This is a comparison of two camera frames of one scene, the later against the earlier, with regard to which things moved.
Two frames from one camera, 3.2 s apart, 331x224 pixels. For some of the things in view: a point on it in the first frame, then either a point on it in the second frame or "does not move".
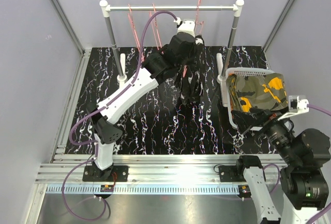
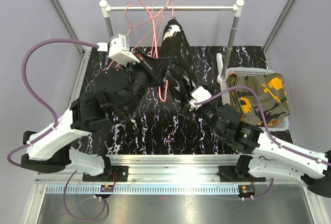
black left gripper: [192, 50] to [156, 67]
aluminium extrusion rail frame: [62, 173] does not move
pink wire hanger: [131, 25] to [130, 27]
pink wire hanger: [197, 24] to [170, 0]
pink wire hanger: [156, 27] to [153, 18]
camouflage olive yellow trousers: [265, 91] does not move
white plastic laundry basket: [230, 71] does not move
